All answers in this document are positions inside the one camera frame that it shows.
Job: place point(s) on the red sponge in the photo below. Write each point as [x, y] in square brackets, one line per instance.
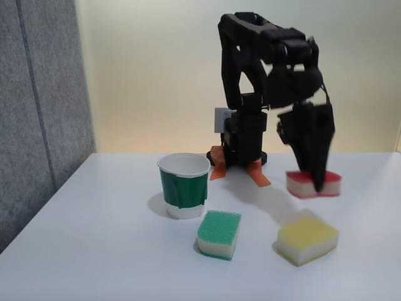
[299, 185]

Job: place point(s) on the orange tape strip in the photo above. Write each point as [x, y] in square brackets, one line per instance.
[259, 176]

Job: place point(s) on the orange table clamp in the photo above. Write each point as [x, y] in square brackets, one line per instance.
[216, 154]

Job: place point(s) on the yellow sponge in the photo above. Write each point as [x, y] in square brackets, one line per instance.
[305, 238]

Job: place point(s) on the white cup with green tape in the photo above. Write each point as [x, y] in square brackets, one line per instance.
[183, 191]

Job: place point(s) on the green sponge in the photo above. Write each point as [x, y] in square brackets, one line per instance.
[219, 230]

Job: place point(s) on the grey fabric partition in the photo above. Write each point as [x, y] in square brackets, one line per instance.
[40, 109]

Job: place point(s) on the white wall outlet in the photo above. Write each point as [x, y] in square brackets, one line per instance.
[220, 120]

